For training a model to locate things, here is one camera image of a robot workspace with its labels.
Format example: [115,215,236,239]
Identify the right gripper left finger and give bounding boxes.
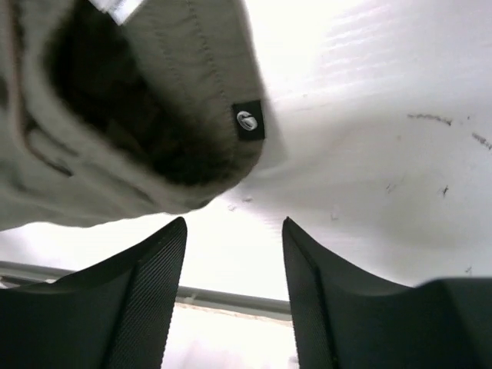
[1,218,188,369]

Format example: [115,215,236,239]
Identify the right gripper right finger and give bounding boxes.
[282,219,491,368]

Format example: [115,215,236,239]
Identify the olive green shorts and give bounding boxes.
[1,1,280,230]

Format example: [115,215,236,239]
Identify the aluminium front rail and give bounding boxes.
[1,261,291,321]

